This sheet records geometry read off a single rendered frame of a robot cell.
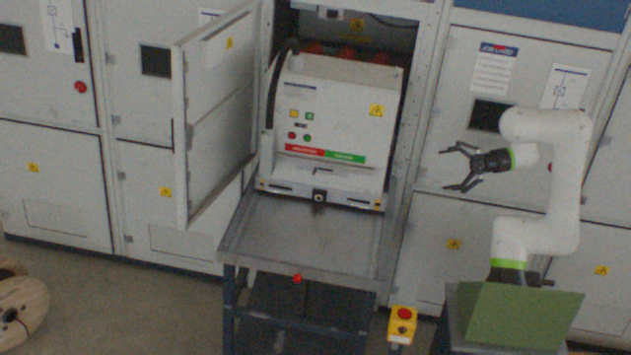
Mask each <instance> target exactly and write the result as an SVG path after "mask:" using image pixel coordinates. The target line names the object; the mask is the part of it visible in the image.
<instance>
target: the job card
mask: <svg viewBox="0 0 631 355"><path fill-rule="evenodd" d="M478 47H479V50H477V54H476V59H475V63H474V66H473V70H472V75H471V79H470V83H469V87H468V90H469V91H470V92H477V93H483V94H491V95H497V96H503V97H506V93H507V90H508V87H510V86H509V82H511V79H512V76H513V72H514V69H515V65H516V61H517V58H518V55H519V51H520V47H519V46H512V45H505V44H500V43H492V42H486V41H481V42H480V46H478Z"/></svg>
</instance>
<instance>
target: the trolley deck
mask: <svg viewBox="0 0 631 355"><path fill-rule="evenodd" d="M258 165H259V159H258V162H257V164H256V167H255V169H254V171H253V173H252V176H250V178H249V180H248V182H247V184H246V188H245V191H244V193H243V195H242V197H241V199H240V202H239V205H237V207H236V209H235V211H234V214H233V216H232V218H231V220H230V222H229V225H228V228H227V230H226V232H225V234H224V236H223V238H221V240H220V243H219V245H218V247H217V249H216V262H220V263H227V264H232V265H237V266H243V267H248V269H254V270H260V271H266V272H271V273H276V274H283V275H288V276H294V275H295V274H296V273H298V271H300V272H301V273H300V274H301V275H302V278H306V279H311V280H316V282H322V283H327V284H333V285H339V286H345V287H350V288H356V289H362V290H367V291H373V292H379V293H382V292H383V291H384V286H385V283H386V274H387V264H388V255H389V245H390V235H391V225H392V216H393V206H394V197H395V188H396V187H397V178H393V177H392V178H391V180H390V189H389V197H388V206H387V214H386V230H385V238H384V239H383V246H382V255H381V263H380V272H379V280H374V279H367V275H368V268H369V260H370V254H372V246H373V238H374V231H375V225H376V218H377V210H375V209H366V208H360V207H354V206H350V205H345V204H338V203H332V202H325V203H321V202H314V201H312V199H311V198H308V197H302V196H296V195H290V194H282V193H275V192H269V191H264V190H262V191H261V192H260V194H259V196H258V198H257V202H256V204H255V206H254V209H253V211H252V214H250V216H249V219H248V221H247V223H246V226H245V230H244V233H243V235H242V237H241V241H240V243H239V245H238V248H237V250H235V252H234V253H230V252H225V251H224V250H225V238H226V236H227V233H228V231H229V229H230V226H231V224H232V222H233V220H234V217H235V215H236V212H237V210H239V208H240V206H241V204H242V201H243V198H244V196H245V193H246V191H247V189H248V185H249V183H250V181H251V180H252V179H253V177H254V175H255V172H256V169H257V167H258Z"/></svg>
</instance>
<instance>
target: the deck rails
mask: <svg viewBox="0 0 631 355"><path fill-rule="evenodd" d="M391 169H392V165H391ZM391 169H390V175H389V177H386V178H385V183H383V189H382V192H383V191H385V189H386V190H388V194H387V204H386V211H381V210H377V218H376V225H375V231H374V238H373V246H372V254H370V260H369V268H368V275H367V279H374V280H379V272H380V263H381V255H382V246H383V239H384V238H385V230H386V214H387V206H388V197H389V189H390V180H391ZM257 171H259V165H258V167H257V169H256V172H255V175H254V177H253V179H252V180H251V181H250V183H249V185H248V189H247V191H246V193H245V196H244V198H243V201H242V204H241V206H240V208H239V210H237V212H236V215H235V217H234V220H233V222H232V224H231V226H230V229H229V231H228V233H227V236H226V238H225V250H224V251H225V252H230V253H234V252H235V250H237V248H238V245H239V243H240V241H241V237H242V235H243V233H244V230H245V226H246V223H247V221H248V219H249V216H250V214H252V211H253V209H254V206H255V204H256V202H257V198H258V196H259V194H260V192H261V190H259V189H255V181H254V179H255V177H256V173H257Z"/></svg>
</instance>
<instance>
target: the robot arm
mask: <svg viewBox="0 0 631 355"><path fill-rule="evenodd" d="M499 129H500V133H501V135H502V136H503V138H504V139H507V140H508V141H509V145H510V147H509V148H502V149H496V150H491V151H490V152H489V153H483V154H479V150H480V149H481V148H480V147H474V146H471V144H468V143H465V142H462V141H458V140H457V141H456V144H455V145H454V146H453V147H448V150H446V151H438V153H439V154H444V153H450V152H457V151H460V152H461V153H463V154H464V155H465V156H466V157H467V158H468V159H469V161H470V162H468V163H469V164H470V169H471V171H470V173H468V176H467V177H466V178H465V179H464V180H463V182H462V183H461V184H459V183H458V184H451V185H445V187H442V189H444V190H447V189H451V190H453V191H456V190H460V193H467V192H468V191H470V190H472V189H473V187H474V186H476V185H477V184H478V183H480V182H483V181H484V179H483V178H482V176H481V175H483V173H488V172H493V173H500V172H506V171H513V170H522V171H526V170H530V169H532V168H533V167H534V166H535V165H536V163H537V161H538V152H537V148H536V144H547V145H549V146H550V147H551V149H552V170H551V184H550V192H549V199H548V206H547V211H546V215H545V216H543V217H535V216H526V215H514V214H503V215H498V217H496V218H495V219H494V221H493V230H492V243H491V256H489V259H491V260H490V270H489V273H488V276H487V278H486V279H485V282H492V283H501V284H508V285H517V286H525V287H532V288H540V289H541V285H542V286H550V287H554V283H555V280H549V279H542V278H540V273H539V272H534V271H526V264H527V259H528V257H529V256H530V255H531V254H540V255H551V256H567V255H569V254H571V252H574V251H575V250H576V249H577V247H578V245H579V243H580V216H579V212H580V194H581V184H582V177H583V170H584V164H585V159H586V155H587V151H588V147H589V144H590V139H591V136H592V132H593V125H592V121H591V119H590V118H589V117H588V115H587V114H585V113H584V112H582V111H580V110H577V109H571V108H535V107H527V106H513V107H511V108H509V109H506V110H505V111H504V112H503V113H502V116H501V118H500V121H499ZM460 145H462V147H465V148H468V149H472V150H474V152H476V154H475V155H472V154H469V153H468V152H466V151H465V150H463V149H462V148H461V147H460ZM476 175H478V177H477V178H476V180H474V181H473V182H472V183H469V182H470V181H471V180H472V179H473V178H474V177H475V176H476Z"/></svg>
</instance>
